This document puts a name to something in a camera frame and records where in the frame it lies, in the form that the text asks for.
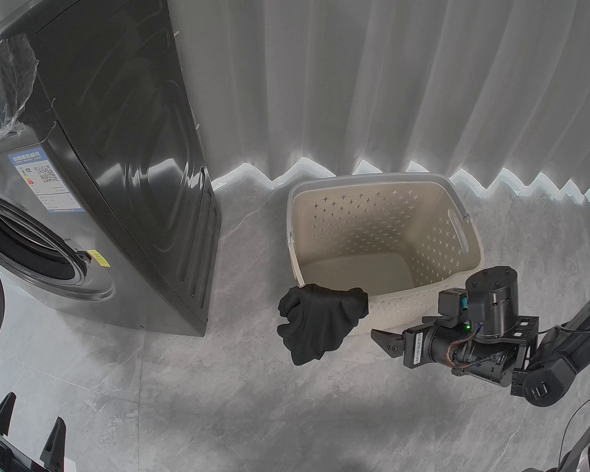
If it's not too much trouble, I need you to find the black cable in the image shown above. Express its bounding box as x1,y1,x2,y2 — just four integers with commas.
556,393,590,472

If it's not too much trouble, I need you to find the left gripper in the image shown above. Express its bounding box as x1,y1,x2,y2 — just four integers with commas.
0,392,68,472

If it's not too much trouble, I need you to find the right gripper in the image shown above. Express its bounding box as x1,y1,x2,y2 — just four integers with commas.
371,323,468,369

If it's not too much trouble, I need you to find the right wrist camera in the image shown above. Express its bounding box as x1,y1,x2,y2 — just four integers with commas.
422,287,471,331

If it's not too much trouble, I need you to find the black garment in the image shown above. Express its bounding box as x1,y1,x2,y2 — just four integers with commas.
277,284,370,367

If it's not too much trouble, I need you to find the white curtain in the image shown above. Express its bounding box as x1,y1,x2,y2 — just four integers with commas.
0,0,590,206

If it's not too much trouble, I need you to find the cream laundry basket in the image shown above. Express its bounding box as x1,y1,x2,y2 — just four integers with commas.
285,171,485,339

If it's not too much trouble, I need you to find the grey washing machine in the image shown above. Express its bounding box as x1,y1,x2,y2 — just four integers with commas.
0,0,223,337

